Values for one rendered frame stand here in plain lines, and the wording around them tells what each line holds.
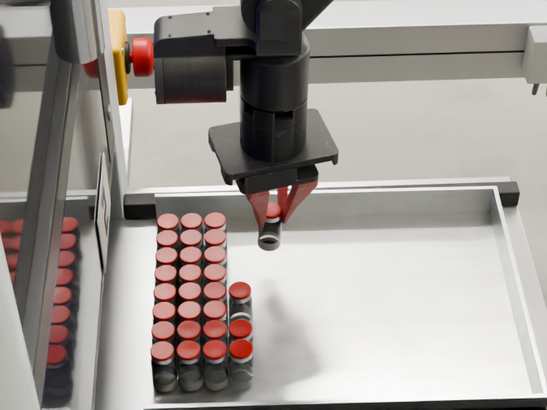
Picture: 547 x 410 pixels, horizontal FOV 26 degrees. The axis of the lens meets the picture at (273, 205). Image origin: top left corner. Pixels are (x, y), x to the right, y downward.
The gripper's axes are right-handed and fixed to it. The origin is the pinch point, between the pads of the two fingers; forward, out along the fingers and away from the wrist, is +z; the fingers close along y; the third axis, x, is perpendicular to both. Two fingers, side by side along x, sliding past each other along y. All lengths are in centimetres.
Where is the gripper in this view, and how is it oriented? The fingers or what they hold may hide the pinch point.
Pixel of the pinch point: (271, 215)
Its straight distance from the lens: 109.3
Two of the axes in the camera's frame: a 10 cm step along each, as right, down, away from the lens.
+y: -9.6, 1.9, -2.2
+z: -0.2, 7.2, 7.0
